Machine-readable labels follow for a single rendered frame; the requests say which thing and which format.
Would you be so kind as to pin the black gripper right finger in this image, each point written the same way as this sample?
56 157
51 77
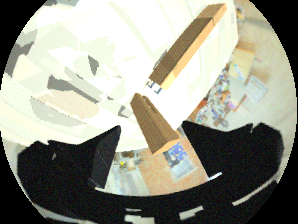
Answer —
212 145

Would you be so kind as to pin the wooden post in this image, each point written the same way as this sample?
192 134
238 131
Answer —
158 134

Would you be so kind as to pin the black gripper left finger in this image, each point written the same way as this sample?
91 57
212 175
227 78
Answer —
93 157

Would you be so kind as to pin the wooden rail with steel hooks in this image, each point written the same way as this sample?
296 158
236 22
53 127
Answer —
186 45

